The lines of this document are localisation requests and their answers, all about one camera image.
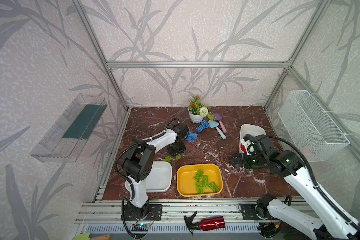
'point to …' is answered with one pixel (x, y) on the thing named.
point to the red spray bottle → (205, 224)
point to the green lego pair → (213, 185)
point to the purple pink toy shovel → (218, 117)
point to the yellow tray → (186, 184)
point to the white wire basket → (309, 128)
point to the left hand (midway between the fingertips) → (182, 149)
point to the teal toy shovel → (213, 124)
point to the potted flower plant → (197, 111)
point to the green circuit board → (140, 227)
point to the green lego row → (168, 158)
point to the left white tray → (160, 179)
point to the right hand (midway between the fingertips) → (236, 156)
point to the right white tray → (251, 129)
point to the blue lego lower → (191, 137)
